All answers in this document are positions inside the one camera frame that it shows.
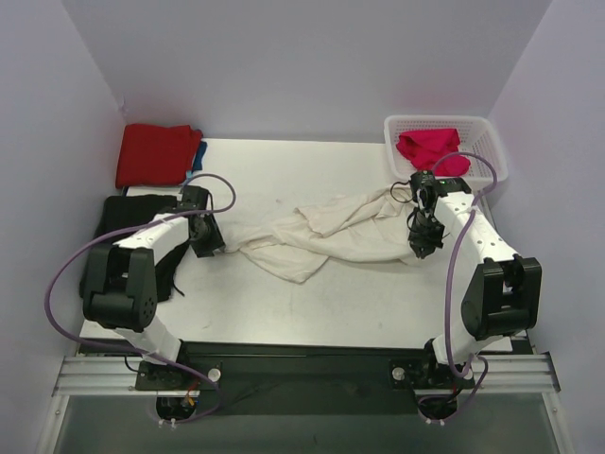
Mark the pink crumpled t shirt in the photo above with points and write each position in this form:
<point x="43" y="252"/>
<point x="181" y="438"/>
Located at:
<point x="435" y="150"/>

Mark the folded red t shirt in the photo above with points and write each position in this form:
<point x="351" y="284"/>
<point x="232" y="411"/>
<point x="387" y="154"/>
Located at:
<point x="156" y="156"/>

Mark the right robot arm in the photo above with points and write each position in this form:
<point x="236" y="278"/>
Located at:
<point x="491" y="291"/>

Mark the folded blue t shirt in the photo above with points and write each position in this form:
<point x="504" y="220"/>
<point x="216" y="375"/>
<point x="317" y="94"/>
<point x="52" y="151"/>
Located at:
<point x="197" y="160"/>

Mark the black t shirt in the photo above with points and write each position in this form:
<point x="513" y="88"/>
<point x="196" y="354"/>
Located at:
<point x="120" y="212"/>

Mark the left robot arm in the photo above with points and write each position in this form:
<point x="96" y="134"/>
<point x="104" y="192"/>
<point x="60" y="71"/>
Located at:
<point x="121" y="287"/>

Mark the aluminium mounting rail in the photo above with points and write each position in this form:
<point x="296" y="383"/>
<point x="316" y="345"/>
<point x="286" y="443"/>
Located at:
<point x="115" y="376"/>

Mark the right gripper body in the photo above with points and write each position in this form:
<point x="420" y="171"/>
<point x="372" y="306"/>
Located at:
<point x="425" y="241"/>

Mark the white plastic basket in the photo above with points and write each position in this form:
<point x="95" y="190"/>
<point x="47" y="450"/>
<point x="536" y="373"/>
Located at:
<point x="476" y="135"/>

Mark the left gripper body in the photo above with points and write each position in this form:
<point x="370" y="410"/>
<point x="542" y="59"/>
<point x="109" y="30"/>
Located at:
<point x="211" y="239"/>

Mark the cream white t shirt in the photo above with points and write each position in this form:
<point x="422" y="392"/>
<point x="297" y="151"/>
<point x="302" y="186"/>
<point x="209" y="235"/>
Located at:
<point x="364" y="229"/>

